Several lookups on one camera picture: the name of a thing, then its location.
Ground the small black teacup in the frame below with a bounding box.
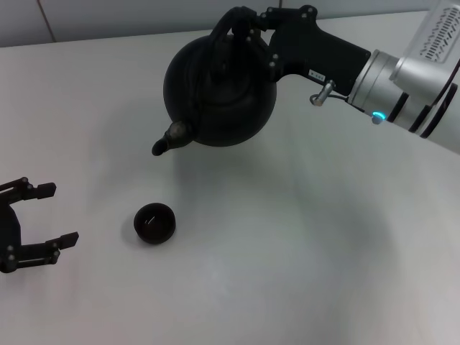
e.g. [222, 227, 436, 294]
[133, 202, 178, 246]

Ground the right gripper connector cable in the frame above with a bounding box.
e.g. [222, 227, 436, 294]
[309, 79, 351, 106]

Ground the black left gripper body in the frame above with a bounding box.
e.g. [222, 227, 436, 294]
[0, 203, 22, 275]

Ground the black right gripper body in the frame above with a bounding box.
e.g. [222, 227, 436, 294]
[267, 4, 372, 97]

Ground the black round teapot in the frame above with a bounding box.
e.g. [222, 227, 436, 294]
[151, 6, 278, 157]

